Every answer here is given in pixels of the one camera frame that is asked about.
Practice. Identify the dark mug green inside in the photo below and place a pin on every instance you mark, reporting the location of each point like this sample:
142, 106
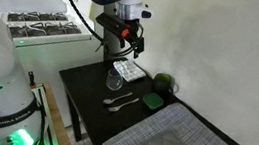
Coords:
163, 83

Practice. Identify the white checked cloth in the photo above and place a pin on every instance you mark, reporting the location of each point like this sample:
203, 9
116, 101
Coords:
129, 70

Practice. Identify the green square container lid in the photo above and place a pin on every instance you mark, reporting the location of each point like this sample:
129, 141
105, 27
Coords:
153, 101

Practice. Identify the black table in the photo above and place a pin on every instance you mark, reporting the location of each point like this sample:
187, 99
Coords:
90, 87

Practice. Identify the clear glass cup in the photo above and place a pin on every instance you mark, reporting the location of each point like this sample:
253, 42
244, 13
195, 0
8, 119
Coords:
114, 79

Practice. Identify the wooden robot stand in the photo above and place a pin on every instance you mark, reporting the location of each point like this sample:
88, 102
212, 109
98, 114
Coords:
57, 123

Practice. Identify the grey woven placemat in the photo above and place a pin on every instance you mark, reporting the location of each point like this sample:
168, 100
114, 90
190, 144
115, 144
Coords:
174, 139

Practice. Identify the silver spoon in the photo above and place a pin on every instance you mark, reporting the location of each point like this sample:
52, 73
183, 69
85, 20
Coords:
117, 98

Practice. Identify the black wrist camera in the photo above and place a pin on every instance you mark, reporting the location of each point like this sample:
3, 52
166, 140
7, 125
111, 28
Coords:
110, 23

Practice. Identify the white gas stove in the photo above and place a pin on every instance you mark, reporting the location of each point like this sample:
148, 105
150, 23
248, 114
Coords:
46, 38

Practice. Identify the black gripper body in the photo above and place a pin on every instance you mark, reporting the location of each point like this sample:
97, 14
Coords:
132, 29

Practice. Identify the silver fork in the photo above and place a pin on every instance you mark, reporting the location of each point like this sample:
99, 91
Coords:
125, 104

